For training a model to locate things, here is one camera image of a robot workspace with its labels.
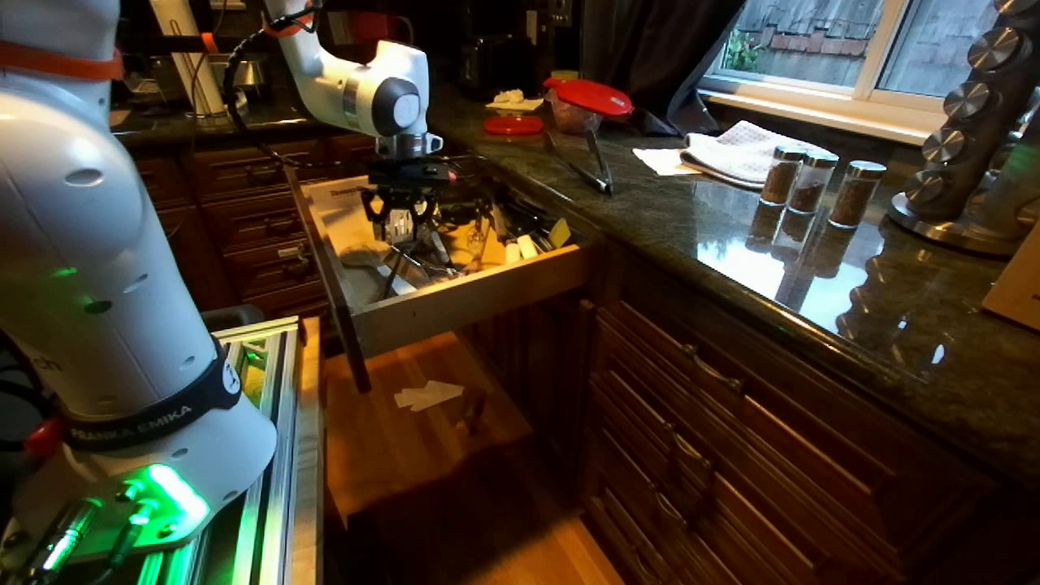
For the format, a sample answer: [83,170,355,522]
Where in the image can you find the metal spice rack carousel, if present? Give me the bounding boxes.
[888,0,1040,259]

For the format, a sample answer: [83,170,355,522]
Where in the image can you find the tan cardboard sheet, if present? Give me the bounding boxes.
[977,219,1040,334]

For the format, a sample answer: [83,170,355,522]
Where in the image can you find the black utensils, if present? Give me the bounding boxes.
[379,204,458,271]

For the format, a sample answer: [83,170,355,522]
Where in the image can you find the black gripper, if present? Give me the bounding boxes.
[365,157,458,250]

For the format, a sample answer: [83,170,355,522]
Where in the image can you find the red lid clear container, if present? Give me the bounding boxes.
[535,72,638,144]

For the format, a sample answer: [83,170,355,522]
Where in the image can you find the light wooden drawer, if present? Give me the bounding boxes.
[284,157,594,397]

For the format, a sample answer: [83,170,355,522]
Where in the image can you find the aluminium robot stand frame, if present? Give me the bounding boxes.
[140,311,325,585]

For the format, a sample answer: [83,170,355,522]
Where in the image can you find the dark curtain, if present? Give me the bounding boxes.
[580,0,750,124]

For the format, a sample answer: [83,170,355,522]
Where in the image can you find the white window frame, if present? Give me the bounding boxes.
[697,0,1004,150]

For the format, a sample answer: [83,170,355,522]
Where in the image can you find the white angled bar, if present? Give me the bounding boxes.
[146,0,234,121]

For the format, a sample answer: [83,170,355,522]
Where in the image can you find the white paper scrap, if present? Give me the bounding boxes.
[390,378,468,417]

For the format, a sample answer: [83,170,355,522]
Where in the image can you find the dark wood drawer cabinet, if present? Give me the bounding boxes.
[117,114,378,322]

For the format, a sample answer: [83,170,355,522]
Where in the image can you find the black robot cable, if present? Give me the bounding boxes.
[222,11,302,176]

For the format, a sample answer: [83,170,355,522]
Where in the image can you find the dark slatted wood cabinet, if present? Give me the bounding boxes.
[580,239,1040,585]

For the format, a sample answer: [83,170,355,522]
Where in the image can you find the glass spice jar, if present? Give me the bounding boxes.
[785,150,840,218]
[756,147,806,210]
[825,157,889,233]

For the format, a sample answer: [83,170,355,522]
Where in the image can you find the metal kitchen tongs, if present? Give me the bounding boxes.
[555,118,616,198]

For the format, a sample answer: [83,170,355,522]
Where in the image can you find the grey folded towel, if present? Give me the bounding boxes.
[681,118,843,189]

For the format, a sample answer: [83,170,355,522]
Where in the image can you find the black handled utensil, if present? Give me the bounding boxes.
[448,176,548,245]

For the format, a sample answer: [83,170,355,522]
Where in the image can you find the white paper sheet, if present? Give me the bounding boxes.
[632,144,710,181]

